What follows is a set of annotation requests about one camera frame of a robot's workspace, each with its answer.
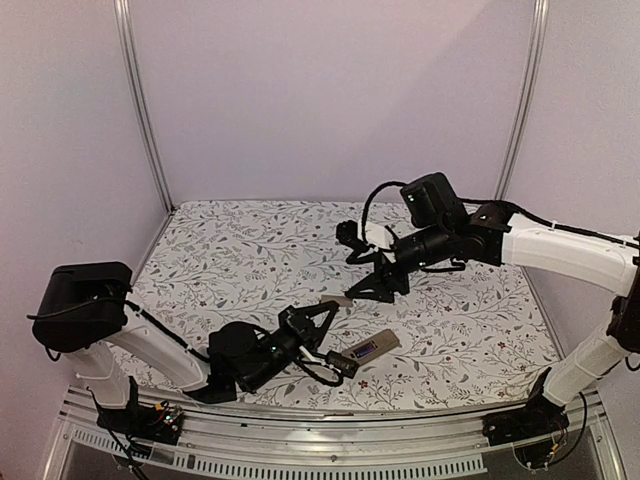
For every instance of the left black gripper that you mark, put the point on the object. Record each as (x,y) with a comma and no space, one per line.
(296,323)

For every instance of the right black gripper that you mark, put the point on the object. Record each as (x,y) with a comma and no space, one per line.
(379,281)

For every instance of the black battery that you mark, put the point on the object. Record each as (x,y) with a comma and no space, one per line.
(364,350)

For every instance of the white remote control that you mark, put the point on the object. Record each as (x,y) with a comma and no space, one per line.
(385,341)

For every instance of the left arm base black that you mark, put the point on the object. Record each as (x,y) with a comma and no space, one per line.
(161,423)

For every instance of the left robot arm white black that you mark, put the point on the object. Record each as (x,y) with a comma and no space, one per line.
(88,308)

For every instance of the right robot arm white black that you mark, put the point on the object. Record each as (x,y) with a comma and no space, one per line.
(500,233)

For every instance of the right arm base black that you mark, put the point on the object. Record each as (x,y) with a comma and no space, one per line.
(538,416)

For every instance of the floral patterned table mat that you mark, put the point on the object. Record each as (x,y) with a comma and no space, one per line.
(469,338)

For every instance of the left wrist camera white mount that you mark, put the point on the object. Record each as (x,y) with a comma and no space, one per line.
(332,360)

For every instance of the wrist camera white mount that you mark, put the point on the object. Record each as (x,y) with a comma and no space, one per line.
(367,243)
(332,360)

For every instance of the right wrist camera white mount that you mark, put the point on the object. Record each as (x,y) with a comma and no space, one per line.
(367,243)

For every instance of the front aluminium rail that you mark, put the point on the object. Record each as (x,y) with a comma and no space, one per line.
(242,441)

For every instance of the right aluminium frame post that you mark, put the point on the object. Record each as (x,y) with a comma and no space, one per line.
(527,90)

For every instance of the aluminium frame post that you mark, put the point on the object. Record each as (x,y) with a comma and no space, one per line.
(527,90)
(124,22)

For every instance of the left aluminium frame post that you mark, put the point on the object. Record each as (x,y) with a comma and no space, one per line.
(124,22)

